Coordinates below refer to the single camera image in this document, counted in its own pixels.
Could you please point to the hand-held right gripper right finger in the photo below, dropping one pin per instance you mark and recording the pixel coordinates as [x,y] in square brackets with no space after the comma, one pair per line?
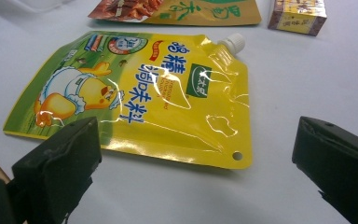
[338,168]

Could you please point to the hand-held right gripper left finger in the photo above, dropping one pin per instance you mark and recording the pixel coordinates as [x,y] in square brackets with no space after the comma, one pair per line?
[59,174]

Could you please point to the yellow spout pouch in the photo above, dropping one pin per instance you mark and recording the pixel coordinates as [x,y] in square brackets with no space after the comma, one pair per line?
[167,124]

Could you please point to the red and green snack packet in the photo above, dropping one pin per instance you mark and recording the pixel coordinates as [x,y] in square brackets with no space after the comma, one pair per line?
[199,14]

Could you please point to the white table mat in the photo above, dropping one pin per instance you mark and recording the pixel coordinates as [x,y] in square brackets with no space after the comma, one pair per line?
[292,81]

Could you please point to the small brown and yellow box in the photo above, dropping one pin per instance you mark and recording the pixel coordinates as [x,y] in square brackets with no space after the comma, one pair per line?
[298,18]

